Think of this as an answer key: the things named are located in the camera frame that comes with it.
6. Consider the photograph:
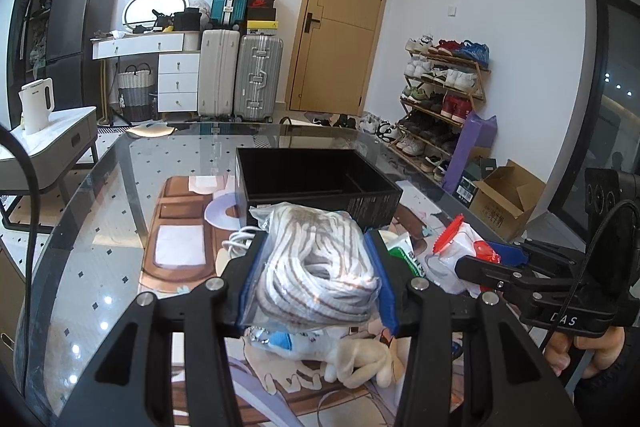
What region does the white plush toy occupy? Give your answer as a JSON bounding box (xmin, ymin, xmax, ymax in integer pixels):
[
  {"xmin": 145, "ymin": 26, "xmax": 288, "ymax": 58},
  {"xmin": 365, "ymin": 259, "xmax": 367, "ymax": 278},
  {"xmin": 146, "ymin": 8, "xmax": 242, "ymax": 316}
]
[{"xmin": 322, "ymin": 337, "xmax": 405, "ymax": 389}]

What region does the person's right hand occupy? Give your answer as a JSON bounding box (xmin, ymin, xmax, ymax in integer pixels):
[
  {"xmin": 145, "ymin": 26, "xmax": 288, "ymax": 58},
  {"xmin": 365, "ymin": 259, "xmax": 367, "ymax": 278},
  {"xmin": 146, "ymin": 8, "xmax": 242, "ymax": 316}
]
[{"xmin": 544, "ymin": 327, "xmax": 626, "ymax": 379}]

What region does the wet wipes pack red lid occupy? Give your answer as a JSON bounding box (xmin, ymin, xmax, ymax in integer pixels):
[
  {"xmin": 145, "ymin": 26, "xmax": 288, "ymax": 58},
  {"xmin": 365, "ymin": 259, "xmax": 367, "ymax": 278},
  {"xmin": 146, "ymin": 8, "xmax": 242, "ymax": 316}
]
[{"xmin": 424, "ymin": 215, "xmax": 501, "ymax": 298}]

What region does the open cardboard box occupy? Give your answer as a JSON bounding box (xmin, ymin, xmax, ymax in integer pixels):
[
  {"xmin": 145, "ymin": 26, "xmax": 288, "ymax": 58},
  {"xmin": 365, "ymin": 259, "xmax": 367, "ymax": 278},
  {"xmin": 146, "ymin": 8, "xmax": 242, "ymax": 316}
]
[{"xmin": 470, "ymin": 159, "xmax": 546, "ymax": 242}]

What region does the green and white packet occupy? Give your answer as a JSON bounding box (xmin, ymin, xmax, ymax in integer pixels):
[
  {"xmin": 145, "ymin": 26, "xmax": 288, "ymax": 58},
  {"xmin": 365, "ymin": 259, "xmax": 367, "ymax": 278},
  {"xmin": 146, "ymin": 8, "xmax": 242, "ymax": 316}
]
[{"xmin": 381, "ymin": 231, "xmax": 426, "ymax": 279}]

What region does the anime printed desk mat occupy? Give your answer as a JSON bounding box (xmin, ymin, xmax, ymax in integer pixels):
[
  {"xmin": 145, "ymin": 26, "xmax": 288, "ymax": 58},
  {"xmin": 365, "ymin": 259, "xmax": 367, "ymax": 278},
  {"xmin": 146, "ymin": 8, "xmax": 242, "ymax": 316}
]
[{"xmin": 140, "ymin": 174, "xmax": 496, "ymax": 426}]

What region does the black cardboard box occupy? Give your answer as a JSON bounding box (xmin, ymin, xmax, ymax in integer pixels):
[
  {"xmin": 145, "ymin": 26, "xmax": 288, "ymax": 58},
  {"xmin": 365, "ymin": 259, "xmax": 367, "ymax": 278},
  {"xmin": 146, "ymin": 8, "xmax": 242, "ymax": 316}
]
[{"xmin": 235, "ymin": 148, "xmax": 402, "ymax": 230}]

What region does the white printed pouch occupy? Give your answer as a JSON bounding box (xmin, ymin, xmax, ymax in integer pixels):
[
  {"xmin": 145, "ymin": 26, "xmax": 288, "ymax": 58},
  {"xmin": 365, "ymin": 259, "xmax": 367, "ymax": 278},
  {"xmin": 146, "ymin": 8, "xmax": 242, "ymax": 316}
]
[{"xmin": 244, "ymin": 326, "xmax": 338, "ymax": 362}]

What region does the wooden shoe rack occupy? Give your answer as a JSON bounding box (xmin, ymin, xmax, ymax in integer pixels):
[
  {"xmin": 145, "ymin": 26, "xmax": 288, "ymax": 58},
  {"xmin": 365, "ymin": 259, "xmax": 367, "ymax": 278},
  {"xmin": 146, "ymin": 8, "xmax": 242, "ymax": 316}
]
[{"xmin": 393, "ymin": 35, "xmax": 490, "ymax": 182}]

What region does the white side table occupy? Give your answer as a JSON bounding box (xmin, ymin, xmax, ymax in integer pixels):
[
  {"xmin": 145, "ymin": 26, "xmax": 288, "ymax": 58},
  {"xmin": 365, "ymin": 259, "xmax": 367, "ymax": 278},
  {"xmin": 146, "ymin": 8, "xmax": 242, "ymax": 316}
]
[{"xmin": 0, "ymin": 105, "xmax": 100, "ymax": 233}]

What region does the wooden door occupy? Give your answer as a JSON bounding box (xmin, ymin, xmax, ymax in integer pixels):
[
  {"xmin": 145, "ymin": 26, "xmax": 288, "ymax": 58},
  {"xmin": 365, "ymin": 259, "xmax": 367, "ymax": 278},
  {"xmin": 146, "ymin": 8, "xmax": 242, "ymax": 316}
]
[{"xmin": 285, "ymin": 0, "xmax": 386, "ymax": 115}]

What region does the woven laundry basket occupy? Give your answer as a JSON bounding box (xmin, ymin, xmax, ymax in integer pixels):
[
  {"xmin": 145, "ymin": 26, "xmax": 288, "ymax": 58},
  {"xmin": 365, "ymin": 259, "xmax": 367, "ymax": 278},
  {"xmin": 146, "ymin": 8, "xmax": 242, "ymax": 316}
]
[{"xmin": 117, "ymin": 63, "xmax": 155, "ymax": 122}]

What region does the white electric kettle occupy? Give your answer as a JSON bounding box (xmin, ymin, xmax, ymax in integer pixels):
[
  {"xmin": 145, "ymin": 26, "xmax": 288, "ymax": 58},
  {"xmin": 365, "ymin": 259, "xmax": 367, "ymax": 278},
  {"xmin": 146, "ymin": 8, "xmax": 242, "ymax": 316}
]
[{"xmin": 18, "ymin": 78, "xmax": 54, "ymax": 134}]

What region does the silver suitcase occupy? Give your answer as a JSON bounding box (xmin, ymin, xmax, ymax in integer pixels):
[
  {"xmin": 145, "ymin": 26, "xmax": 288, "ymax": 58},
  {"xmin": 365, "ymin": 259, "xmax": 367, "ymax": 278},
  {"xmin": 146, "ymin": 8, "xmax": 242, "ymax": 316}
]
[{"xmin": 233, "ymin": 35, "xmax": 283, "ymax": 122}]

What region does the stack of shoe boxes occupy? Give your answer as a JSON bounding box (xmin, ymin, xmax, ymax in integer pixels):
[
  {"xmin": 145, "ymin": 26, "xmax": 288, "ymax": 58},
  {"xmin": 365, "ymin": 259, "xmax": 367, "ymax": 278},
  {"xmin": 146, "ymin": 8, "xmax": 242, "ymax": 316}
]
[{"xmin": 246, "ymin": 0, "xmax": 279, "ymax": 35}]

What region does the white dressing desk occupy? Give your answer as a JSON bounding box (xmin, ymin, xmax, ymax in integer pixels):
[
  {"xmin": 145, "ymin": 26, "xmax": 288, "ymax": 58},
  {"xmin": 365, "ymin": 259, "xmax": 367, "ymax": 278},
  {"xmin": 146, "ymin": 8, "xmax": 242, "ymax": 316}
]
[{"xmin": 92, "ymin": 31, "xmax": 201, "ymax": 119}]

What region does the white suitcase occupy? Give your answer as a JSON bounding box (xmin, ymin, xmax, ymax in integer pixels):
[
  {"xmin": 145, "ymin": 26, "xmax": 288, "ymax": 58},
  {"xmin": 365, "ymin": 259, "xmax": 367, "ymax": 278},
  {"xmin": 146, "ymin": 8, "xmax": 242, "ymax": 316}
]
[{"xmin": 196, "ymin": 29, "xmax": 240, "ymax": 117}]

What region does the oval mirror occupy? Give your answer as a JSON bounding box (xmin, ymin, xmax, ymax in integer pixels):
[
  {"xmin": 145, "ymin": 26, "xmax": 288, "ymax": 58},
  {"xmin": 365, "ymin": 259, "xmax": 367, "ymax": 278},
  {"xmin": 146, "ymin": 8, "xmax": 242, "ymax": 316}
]
[{"xmin": 122, "ymin": 0, "xmax": 190, "ymax": 30}]

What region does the black refrigerator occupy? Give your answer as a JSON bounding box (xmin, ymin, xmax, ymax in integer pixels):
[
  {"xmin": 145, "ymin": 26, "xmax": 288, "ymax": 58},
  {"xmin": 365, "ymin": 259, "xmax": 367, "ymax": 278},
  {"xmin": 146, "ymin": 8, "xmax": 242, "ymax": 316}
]
[{"xmin": 46, "ymin": 0, "xmax": 115, "ymax": 110}]

